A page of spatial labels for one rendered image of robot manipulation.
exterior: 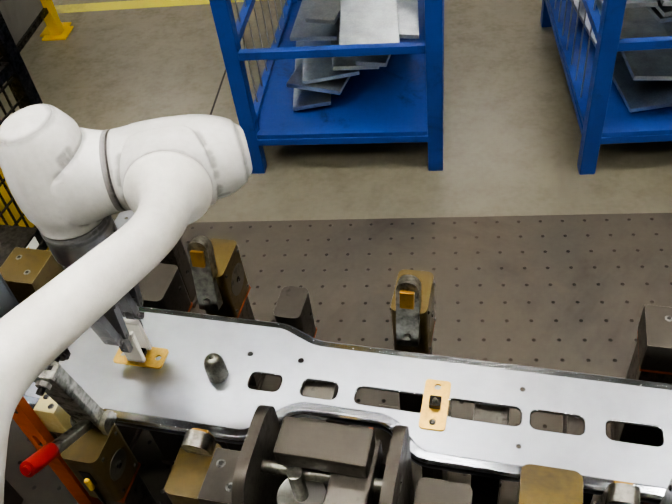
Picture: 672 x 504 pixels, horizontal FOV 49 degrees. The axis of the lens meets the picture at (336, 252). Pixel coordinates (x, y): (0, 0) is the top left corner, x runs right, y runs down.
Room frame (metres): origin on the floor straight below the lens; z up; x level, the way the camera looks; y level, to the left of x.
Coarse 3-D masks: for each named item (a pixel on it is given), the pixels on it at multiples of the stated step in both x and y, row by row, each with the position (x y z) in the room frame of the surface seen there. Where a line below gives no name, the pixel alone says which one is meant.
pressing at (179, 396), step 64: (192, 320) 0.82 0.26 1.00; (256, 320) 0.80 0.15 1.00; (128, 384) 0.71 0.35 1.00; (192, 384) 0.69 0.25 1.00; (384, 384) 0.64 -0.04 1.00; (512, 384) 0.60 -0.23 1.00; (576, 384) 0.59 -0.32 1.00; (640, 384) 0.57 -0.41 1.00; (448, 448) 0.52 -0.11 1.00; (512, 448) 0.50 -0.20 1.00; (576, 448) 0.49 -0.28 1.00; (640, 448) 0.47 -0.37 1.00
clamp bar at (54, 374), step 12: (60, 360) 0.62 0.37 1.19; (48, 372) 0.58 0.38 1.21; (60, 372) 0.59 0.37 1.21; (36, 384) 0.58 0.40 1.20; (48, 384) 0.57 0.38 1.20; (60, 384) 0.58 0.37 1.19; (72, 384) 0.59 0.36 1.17; (60, 396) 0.58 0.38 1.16; (72, 396) 0.58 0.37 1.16; (84, 396) 0.60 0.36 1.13; (72, 408) 0.59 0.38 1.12; (84, 408) 0.59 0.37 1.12; (96, 408) 0.60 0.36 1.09; (96, 420) 0.59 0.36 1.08
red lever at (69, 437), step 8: (80, 424) 0.59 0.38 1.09; (88, 424) 0.59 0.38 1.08; (64, 432) 0.57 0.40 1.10; (72, 432) 0.57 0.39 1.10; (80, 432) 0.57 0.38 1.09; (56, 440) 0.55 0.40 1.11; (64, 440) 0.55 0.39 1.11; (72, 440) 0.56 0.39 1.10; (48, 448) 0.53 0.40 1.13; (56, 448) 0.53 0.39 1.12; (64, 448) 0.54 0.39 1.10; (32, 456) 0.51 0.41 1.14; (40, 456) 0.51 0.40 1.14; (48, 456) 0.52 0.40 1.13; (56, 456) 0.53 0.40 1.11; (24, 464) 0.50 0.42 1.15; (32, 464) 0.50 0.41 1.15; (40, 464) 0.50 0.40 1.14; (24, 472) 0.49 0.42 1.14; (32, 472) 0.49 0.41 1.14
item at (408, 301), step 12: (408, 276) 0.75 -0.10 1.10; (396, 288) 0.74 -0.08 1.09; (408, 288) 0.74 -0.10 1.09; (420, 288) 0.74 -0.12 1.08; (396, 300) 0.74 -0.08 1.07; (408, 300) 0.72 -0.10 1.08; (420, 300) 0.74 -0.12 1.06; (396, 312) 0.73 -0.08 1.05; (408, 312) 0.73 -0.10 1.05; (396, 324) 0.73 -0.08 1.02; (408, 324) 0.72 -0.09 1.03; (396, 336) 0.72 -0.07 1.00; (408, 336) 0.71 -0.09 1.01
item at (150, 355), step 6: (144, 348) 0.75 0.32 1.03; (156, 348) 0.75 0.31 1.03; (162, 348) 0.75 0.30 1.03; (120, 354) 0.75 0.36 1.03; (144, 354) 0.74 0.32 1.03; (150, 354) 0.74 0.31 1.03; (156, 354) 0.74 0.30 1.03; (162, 354) 0.74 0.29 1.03; (114, 360) 0.74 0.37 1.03; (120, 360) 0.74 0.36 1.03; (126, 360) 0.74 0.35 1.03; (150, 360) 0.73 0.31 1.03; (156, 360) 0.73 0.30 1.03; (162, 360) 0.73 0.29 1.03; (144, 366) 0.72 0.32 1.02; (150, 366) 0.72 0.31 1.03; (156, 366) 0.72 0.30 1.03
